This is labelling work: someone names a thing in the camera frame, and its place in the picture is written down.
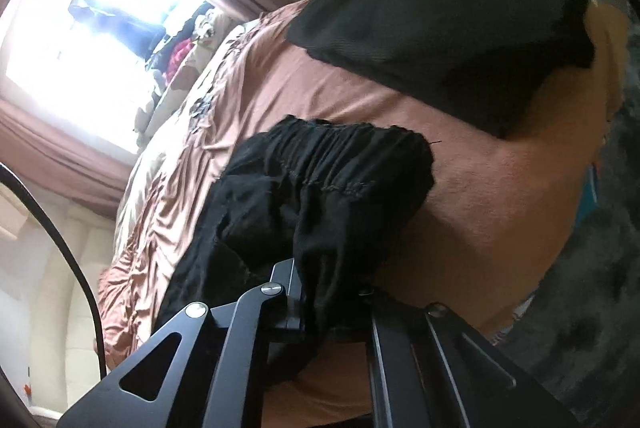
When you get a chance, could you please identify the black clothes pile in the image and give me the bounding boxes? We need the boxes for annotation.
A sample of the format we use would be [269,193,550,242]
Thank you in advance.
[285,0,598,139]

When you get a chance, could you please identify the long dark hanging garment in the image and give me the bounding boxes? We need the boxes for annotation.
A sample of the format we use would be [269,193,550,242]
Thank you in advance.
[67,0,166,59]

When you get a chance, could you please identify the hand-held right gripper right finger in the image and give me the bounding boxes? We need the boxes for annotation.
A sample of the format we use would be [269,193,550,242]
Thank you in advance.
[369,288,583,428]

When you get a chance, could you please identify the red clothing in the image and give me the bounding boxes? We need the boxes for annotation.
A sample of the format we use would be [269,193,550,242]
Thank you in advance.
[162,38,196,79]

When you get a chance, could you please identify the beige duvet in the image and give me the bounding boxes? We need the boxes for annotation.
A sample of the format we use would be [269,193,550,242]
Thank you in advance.
[112,16,261,269]

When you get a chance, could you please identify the cream leather headboard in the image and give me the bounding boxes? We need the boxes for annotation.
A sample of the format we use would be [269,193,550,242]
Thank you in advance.
[0,188,108,409]

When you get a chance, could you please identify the white plush toy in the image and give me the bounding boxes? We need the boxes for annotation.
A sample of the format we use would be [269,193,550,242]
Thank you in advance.
[192,6,231,46]

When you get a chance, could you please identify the brown blanket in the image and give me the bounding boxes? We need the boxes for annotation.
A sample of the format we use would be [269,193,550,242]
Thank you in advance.
[95,0,631,428]

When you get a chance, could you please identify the window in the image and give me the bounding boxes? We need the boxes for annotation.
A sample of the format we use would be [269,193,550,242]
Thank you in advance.
[5,0,226,154]

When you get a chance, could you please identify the person's right leg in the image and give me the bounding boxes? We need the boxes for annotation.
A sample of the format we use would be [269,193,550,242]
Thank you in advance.
[492,78,640,428]

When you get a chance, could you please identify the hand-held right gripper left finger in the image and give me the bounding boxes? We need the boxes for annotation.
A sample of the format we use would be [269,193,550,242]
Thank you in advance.
[56,258,307,428]

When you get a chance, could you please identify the black cable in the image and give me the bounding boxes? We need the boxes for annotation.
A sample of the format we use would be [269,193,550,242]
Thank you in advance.
[0,162,107,371]

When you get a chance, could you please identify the cartoon print bed sheet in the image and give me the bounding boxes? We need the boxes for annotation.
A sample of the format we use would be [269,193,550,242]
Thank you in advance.
[575,161,601,229]

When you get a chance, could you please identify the dark clothes heap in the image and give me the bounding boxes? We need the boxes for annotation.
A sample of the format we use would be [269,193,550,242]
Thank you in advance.
[170,1,211,44]

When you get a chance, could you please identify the black pants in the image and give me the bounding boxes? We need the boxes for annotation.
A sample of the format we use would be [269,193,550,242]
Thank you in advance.
[152,115,436,389]

